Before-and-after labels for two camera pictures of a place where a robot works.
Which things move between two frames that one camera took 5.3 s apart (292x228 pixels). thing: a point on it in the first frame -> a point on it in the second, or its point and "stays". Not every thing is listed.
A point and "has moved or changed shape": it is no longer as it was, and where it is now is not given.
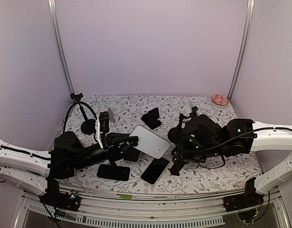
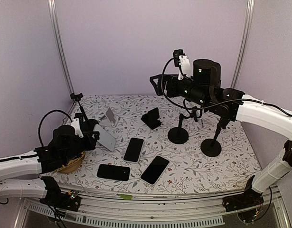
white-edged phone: (131, 155) stays
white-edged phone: (154, 170) stays
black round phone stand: (175, 134) stays
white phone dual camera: (150, 143) has moved or changed shape
